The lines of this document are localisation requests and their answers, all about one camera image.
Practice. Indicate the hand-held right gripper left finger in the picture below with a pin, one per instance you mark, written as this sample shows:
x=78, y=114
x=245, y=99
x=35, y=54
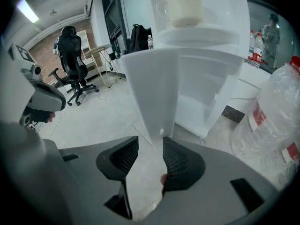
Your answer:
x=117, y=158

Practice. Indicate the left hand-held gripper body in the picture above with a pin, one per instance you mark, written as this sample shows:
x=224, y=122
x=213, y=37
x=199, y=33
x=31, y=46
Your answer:
x=14, y=78

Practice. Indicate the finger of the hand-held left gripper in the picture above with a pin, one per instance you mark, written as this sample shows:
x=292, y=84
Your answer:
x=49, y=97

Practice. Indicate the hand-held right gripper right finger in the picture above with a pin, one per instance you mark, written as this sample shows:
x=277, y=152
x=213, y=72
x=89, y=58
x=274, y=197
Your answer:
x=185, y=163

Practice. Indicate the white water dispenser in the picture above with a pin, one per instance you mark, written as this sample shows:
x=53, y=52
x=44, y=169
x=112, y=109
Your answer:
x=152, y=78

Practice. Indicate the white shelf unit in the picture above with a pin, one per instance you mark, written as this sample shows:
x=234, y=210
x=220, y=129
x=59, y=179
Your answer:
x=84, y=43

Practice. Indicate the small clear water bottle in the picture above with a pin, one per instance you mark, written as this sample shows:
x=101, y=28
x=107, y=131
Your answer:
x=257, y=50
x=251, y=46
x=150, y=42

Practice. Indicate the person's left hand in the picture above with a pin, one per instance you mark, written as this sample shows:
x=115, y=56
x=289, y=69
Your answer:
x=52, y=117

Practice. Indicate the person's right hand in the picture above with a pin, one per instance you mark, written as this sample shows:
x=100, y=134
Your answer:
x=163, y=180

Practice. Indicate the black office chair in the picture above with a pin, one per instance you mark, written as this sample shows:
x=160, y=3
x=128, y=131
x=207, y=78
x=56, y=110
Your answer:
x=70, y=55

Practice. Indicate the ceiling light panel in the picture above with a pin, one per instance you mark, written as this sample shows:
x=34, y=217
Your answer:
x=27, y=9

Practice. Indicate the round white side table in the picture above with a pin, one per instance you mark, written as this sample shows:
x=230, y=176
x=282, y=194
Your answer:
x=100, y=48

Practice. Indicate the black backpack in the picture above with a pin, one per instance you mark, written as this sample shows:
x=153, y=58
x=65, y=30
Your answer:
x=138, y=39

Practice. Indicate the cream cup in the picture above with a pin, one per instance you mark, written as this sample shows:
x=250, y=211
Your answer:
x=185, y=8

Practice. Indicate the black window frame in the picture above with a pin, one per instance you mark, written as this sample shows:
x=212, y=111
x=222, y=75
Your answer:
x=110, y=13

